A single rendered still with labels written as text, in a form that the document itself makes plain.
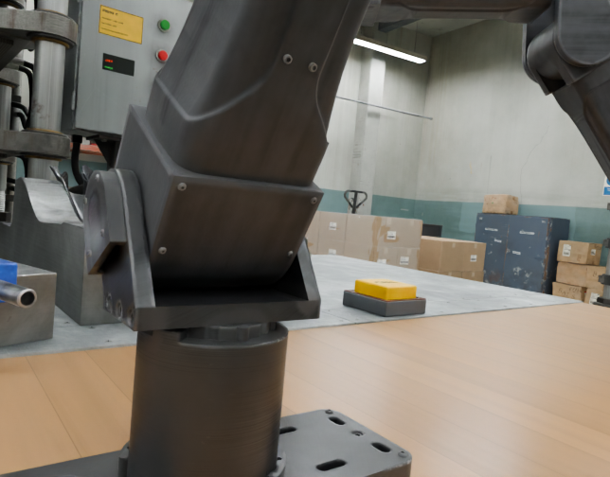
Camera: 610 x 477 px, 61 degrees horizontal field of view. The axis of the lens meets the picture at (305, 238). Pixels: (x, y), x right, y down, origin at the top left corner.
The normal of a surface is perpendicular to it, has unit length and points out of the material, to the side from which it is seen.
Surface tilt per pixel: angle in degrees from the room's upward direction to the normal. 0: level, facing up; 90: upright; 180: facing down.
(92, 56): 90
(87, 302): 90
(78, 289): 90
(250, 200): 120
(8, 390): 0
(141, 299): 59
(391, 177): 90
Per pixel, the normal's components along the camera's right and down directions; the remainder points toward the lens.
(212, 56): -0.69, -0.16
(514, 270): -0.84, -0.04
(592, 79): -0.06, 0.08
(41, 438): 0.09, -0.99
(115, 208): 0.55, -0.43
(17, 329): 0.82, 0.11
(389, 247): 0.58, -0.03
